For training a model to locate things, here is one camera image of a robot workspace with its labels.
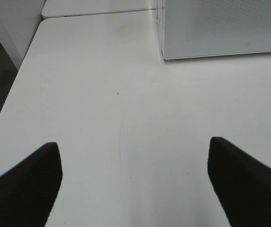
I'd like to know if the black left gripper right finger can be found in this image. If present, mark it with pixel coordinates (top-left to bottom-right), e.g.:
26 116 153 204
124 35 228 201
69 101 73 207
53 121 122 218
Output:
208 137 271 227

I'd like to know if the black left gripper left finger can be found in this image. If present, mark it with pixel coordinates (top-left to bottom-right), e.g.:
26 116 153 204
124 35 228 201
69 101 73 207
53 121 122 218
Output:
0 142 63 227

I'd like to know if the white microwave door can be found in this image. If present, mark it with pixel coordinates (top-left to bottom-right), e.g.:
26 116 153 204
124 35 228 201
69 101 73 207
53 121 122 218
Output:
156 0 271 60

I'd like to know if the white adjacent table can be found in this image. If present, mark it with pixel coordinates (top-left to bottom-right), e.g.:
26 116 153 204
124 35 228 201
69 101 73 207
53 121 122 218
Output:
41 0 155 19

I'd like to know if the white microwave oven body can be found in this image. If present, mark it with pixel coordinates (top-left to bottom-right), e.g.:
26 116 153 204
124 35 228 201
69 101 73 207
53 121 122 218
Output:
152 0 166 54

